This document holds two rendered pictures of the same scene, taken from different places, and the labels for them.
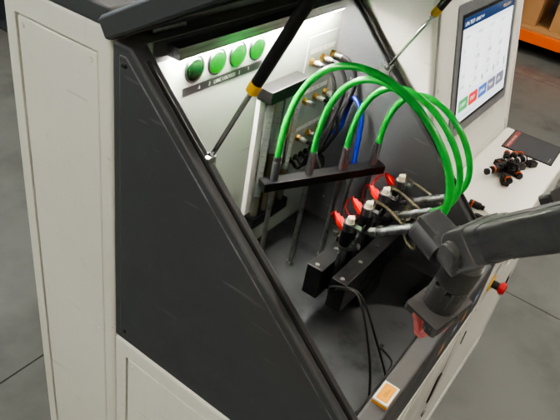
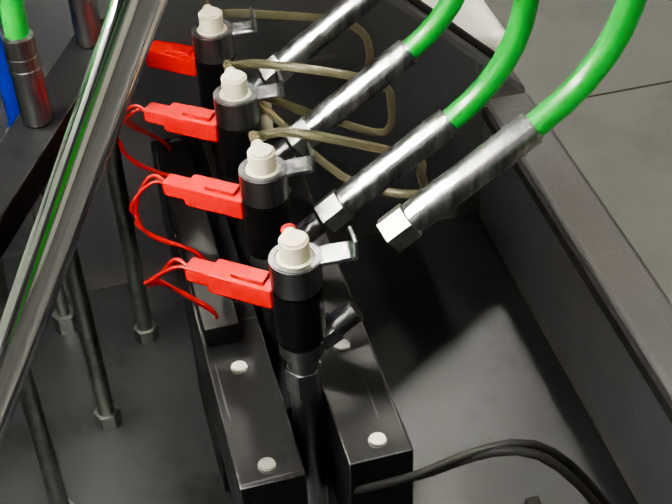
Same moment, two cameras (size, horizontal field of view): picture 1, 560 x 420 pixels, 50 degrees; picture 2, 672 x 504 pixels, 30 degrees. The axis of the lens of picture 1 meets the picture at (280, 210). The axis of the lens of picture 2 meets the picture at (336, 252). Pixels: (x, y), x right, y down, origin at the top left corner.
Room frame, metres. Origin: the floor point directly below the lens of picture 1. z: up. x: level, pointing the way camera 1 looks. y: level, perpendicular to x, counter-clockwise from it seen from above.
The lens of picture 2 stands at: (0.65, 0.17, 1.52)
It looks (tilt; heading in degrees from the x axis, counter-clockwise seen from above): 41 degrees down; 317
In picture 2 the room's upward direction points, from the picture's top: 3 degrees counter-clockwise
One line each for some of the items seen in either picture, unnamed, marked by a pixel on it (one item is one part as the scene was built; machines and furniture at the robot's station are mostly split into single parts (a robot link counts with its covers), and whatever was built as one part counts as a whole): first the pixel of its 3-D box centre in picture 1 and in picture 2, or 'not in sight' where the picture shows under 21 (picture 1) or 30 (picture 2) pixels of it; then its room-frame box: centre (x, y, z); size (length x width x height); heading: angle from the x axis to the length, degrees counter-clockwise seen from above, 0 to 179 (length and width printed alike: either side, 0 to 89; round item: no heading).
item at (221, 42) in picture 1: (272, 22); not in sight; (1.16, 0.08, 1.43); 0.54 x 0.03 x 0.02; 150
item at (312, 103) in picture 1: (317, 96); not in sight; (1.37, -0.04, 1.20); 0.13 x 0.03 x 0.31; 150
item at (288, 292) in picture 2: (343, 262); (323, 388); (1.02, -0.16, 0.99); 0.05 x 0.03 x 0.21; 60
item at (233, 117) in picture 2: (378, 231); (265, 220); (1.16, -0.24, 0.99); 0.05 x 0.03 x 0.21; 60
